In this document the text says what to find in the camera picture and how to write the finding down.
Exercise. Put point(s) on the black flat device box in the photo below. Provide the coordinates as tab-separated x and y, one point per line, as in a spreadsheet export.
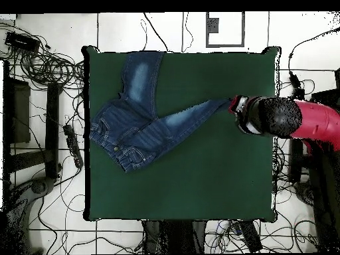
21	42

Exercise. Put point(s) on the black power strip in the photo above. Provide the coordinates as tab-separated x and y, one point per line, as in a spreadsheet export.
73	144

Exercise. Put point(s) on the black rectangular box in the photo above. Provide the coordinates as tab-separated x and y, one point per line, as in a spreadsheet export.
251	236

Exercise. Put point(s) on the dark green table cloth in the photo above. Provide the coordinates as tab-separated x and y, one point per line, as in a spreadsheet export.
212	172

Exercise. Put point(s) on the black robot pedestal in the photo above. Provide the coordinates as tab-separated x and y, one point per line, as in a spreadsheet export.
175	236

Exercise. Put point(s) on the grey square frame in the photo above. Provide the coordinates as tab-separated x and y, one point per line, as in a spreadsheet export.
225	45

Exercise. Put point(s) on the black metal frame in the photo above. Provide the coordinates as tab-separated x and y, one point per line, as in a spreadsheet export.
52	119
296	159

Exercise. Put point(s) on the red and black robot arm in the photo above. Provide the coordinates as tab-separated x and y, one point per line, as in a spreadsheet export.
318	122

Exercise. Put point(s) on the blue denim jeans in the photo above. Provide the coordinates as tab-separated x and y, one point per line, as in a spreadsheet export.
127	127

